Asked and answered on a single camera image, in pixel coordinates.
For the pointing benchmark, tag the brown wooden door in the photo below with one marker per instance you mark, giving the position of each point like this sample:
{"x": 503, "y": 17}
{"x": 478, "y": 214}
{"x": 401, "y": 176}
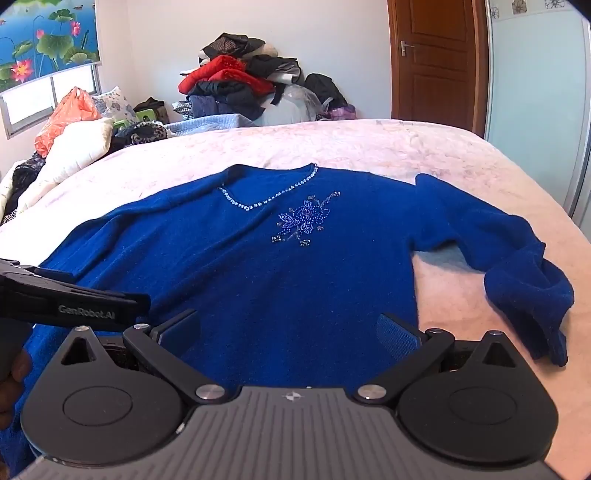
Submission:
{"x": 434, "y": 60}

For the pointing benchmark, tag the orange plastic bag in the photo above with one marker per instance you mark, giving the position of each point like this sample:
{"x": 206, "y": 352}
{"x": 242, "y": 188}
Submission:
{"x": 69, "y": 110}

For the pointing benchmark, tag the dark patterned cloth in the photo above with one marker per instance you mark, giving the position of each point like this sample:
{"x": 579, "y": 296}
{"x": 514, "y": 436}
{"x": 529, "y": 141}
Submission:
{"x": 21, "y": 180}

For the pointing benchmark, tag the green item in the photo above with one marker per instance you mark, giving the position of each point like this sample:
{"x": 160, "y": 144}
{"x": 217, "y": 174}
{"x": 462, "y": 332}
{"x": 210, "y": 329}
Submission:
{"x": 138, "y": 115}

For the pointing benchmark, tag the white pillow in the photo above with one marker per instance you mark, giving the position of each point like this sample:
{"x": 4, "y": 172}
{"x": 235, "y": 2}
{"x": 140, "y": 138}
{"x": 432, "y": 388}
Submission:
{"x": 74, "y": 147}

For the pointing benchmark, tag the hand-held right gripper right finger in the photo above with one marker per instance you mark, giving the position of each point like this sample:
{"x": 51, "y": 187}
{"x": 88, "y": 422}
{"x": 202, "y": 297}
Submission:
{"x": 396, "y": 339}

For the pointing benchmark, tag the bed with pink bedspread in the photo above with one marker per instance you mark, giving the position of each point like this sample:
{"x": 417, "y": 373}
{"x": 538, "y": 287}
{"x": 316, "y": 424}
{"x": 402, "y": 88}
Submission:
{"x": 369, "y": 147}

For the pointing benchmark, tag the clear plastic bag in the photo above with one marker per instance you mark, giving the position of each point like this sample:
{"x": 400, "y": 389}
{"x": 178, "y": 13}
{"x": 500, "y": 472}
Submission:
{"x": 295, "y": 104}

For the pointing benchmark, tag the lotus flower wall poster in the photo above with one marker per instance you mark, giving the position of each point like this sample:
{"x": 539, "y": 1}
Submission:
{"x": 46, "y": 37}

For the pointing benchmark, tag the frosted glass wardrobe door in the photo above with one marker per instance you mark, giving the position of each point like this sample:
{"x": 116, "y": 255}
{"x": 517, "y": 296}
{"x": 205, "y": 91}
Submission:
{"x": 535, "y": 92}

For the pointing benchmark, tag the window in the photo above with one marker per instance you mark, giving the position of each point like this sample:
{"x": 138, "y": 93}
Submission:
{"x": 37, "y": 101}

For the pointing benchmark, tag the dark leopard print cloth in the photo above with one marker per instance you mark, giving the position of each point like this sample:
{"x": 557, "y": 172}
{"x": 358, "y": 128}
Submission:
{"x": 143, "y": 133}

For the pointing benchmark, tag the person's left hand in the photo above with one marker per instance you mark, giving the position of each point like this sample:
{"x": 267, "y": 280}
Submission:
{"x": 21, "y": 374}

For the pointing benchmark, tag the pile of clothes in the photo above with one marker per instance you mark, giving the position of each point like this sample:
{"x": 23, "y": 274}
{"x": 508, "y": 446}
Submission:
{"x": 226, "y": 78}

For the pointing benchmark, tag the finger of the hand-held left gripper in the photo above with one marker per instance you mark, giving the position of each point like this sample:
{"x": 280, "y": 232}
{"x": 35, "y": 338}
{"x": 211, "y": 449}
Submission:
{"x": 41, "y": 272}

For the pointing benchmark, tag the floral pillow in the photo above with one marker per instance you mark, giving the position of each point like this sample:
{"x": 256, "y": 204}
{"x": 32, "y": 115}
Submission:
{"x": 115, "y": 104}

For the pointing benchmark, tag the blue beaded sweater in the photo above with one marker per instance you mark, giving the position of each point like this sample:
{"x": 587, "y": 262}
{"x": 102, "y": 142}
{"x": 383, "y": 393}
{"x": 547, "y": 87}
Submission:
{"x": 277, "y": 286}

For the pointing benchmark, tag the purple bag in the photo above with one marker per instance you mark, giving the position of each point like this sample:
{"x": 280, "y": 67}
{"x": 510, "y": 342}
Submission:
{"x": 342, "y": 113}

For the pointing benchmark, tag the small black bag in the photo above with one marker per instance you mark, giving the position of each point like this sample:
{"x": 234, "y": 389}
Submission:
{"x": 150, "y": 106}

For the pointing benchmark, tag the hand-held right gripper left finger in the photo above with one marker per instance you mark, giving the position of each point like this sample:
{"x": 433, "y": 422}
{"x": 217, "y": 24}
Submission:
{"x": 179, "y": 333}

